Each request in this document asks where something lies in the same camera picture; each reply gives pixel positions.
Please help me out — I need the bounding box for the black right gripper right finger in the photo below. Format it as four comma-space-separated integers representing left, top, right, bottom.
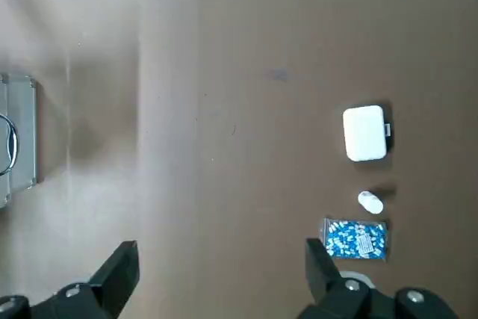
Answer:
297, 238, 459, 319

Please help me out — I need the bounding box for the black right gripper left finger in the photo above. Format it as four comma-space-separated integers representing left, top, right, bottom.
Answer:
0, 240, 140, 319

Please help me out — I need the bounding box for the silver aluminium medical kit case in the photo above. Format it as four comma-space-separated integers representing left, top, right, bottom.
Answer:
0, 73, 39, 208

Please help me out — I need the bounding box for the bag of blue white capsules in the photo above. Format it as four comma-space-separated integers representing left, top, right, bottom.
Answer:
321, 217, 389, 261

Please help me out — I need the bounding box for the small white pill bottle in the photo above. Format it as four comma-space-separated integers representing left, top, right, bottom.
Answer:
357, 191, 385, 216

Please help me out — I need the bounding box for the white plastic pill box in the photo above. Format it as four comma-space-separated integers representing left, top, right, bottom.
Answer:
342, 105, 393, 163

